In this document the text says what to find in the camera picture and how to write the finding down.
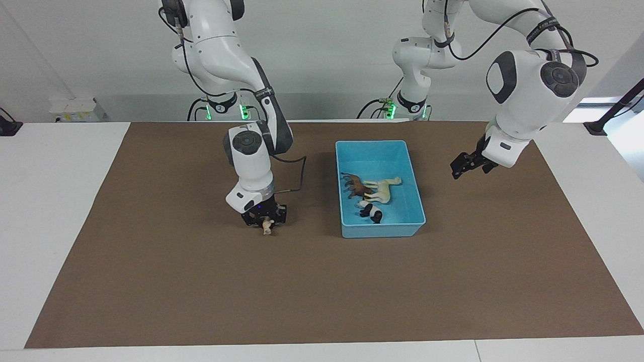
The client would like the cream camel toy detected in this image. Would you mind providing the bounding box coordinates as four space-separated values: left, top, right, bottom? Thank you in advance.
357 176 403 204

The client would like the brown lion toy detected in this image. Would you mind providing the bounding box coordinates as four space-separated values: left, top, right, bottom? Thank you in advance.
341 172 375 199

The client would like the black white panda toy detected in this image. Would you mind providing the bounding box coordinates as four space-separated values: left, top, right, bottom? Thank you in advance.
356 200 384 224

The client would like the light blue storage box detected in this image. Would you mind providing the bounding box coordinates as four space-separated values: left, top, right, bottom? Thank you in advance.
336 140 427 238

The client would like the white background box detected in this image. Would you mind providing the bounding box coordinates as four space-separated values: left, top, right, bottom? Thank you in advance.
49 98 107 123

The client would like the brown table mat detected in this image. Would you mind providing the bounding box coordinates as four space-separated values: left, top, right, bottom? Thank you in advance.
24 121 644 348

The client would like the black angled stand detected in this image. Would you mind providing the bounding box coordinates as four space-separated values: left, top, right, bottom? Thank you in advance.
584 78 644 135

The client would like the black table clamp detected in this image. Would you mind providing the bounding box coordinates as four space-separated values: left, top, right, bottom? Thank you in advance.
0 107 23 136

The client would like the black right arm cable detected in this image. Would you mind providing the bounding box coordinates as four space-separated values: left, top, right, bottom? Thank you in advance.
160 5 307 194

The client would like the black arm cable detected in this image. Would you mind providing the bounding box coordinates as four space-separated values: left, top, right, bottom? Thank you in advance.
444 0 599 68
160 5 307 194

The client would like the black left base cable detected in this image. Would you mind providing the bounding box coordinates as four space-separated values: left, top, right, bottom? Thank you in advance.
357 75 404 120

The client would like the black base cable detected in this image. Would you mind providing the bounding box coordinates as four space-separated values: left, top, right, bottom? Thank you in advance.
187 97 261 121
357 75 404 120

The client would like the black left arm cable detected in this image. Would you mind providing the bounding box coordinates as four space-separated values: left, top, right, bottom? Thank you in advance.
444 0 599 68

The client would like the black right base cable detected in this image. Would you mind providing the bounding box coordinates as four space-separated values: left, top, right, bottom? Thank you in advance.
187 97 261 121

